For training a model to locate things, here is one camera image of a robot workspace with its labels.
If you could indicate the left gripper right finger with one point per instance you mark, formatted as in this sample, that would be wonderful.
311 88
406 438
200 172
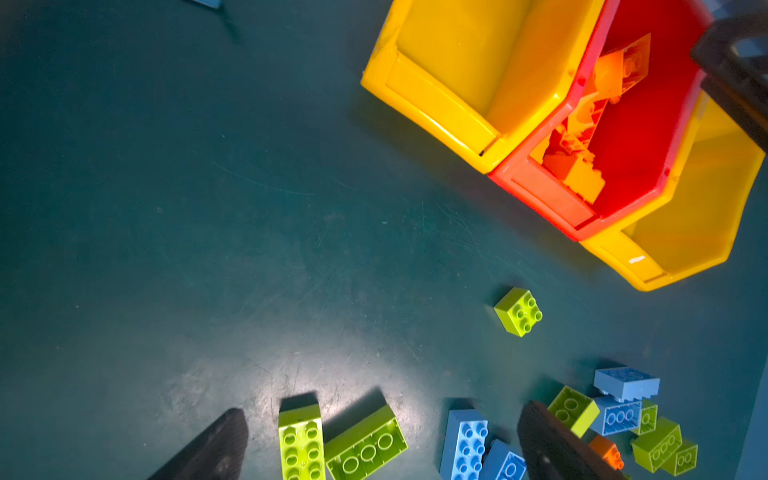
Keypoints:
552 451

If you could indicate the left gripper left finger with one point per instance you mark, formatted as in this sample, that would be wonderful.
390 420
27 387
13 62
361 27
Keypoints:
216 453

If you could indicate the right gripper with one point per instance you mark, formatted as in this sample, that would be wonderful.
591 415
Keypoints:
737 84

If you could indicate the green lego studs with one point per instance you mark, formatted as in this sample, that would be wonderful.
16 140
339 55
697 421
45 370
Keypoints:
301 442

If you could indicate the orange curved lego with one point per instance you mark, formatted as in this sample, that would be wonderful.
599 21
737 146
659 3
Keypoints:
618 71

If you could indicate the small green lego top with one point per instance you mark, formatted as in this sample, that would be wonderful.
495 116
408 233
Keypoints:
518 311

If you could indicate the long orange lego assembly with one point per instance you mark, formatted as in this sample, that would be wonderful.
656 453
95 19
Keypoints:
574 133

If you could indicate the yellow-green lego centre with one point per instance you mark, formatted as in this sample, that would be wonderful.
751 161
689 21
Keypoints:
575 410

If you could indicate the blue lego left upside-down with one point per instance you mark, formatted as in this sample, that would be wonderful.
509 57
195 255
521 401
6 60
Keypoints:
501 463

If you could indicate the blue lego upside down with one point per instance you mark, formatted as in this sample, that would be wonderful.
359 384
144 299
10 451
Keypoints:
616 416

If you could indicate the blue lego left studs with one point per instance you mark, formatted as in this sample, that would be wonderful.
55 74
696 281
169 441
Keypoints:
464 445

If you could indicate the light blue lego upper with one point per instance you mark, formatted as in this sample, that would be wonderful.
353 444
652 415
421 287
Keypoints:
626 383

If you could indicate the long green lego right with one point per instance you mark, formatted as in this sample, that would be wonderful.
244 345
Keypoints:
653 449

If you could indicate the small green lego square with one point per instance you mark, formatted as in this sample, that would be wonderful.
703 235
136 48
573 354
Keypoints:
648 418

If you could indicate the green lego far right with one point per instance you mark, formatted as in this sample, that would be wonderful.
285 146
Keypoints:
683 460

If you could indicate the green lego left upside-down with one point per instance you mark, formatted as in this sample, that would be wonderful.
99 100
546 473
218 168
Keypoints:
366 447

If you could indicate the red middle bin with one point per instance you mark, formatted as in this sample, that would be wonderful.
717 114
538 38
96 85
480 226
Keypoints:
637 139

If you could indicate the right yellow bin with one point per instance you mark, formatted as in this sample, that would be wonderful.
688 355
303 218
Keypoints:
693 224

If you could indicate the yellow bin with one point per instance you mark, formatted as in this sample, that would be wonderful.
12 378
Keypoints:
482 76
693 224

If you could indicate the left yellow bin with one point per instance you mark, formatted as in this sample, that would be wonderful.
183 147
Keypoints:
482 76

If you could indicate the blue toy rake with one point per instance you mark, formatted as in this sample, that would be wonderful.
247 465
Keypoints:
213 4

